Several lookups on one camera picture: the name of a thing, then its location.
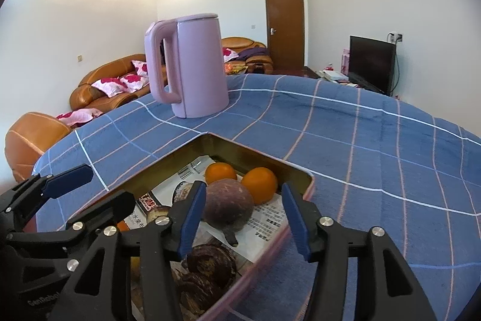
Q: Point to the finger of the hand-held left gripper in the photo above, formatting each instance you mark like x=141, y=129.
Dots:
x=69, y=180
x=109, y=208

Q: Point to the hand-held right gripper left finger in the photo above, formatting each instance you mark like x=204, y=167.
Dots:
x=191, y=219

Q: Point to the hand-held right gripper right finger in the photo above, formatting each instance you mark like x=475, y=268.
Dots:
x=297, y=223

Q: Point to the purple passion fruit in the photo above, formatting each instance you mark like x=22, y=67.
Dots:
x=229, y=204

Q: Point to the pink tin box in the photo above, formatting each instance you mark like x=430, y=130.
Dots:
x=233, y=151

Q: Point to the printed paper liner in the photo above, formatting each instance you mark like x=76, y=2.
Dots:
x=270, y=219

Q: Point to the brown leather armchair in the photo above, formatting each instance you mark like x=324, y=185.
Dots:
x=34, y=140

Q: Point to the pink floral cushion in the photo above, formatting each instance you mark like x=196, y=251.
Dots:
x=80, y=116
x=133, y=81
x=141, y=69
x=230, y=54
x=109, y=87

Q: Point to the blue checkered tablecloth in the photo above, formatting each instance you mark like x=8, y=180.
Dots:
x=357, y=155

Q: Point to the long brown leather sofa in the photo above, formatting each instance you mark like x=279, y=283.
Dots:
x=101, y=69

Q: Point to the pink electric kettle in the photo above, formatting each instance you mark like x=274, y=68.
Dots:
x=199, y=65

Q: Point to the purple cloth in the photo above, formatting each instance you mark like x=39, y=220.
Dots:
x=253, y=53

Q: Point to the black flat television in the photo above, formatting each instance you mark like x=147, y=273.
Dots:
x=370, y=63

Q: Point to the small brown leather sofa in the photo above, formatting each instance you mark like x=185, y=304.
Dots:
x=244, y=42

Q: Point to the brown wooden door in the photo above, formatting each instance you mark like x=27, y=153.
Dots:
x=283, y=27

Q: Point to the wall power socket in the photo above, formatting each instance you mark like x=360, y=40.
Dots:
x=395, y=36

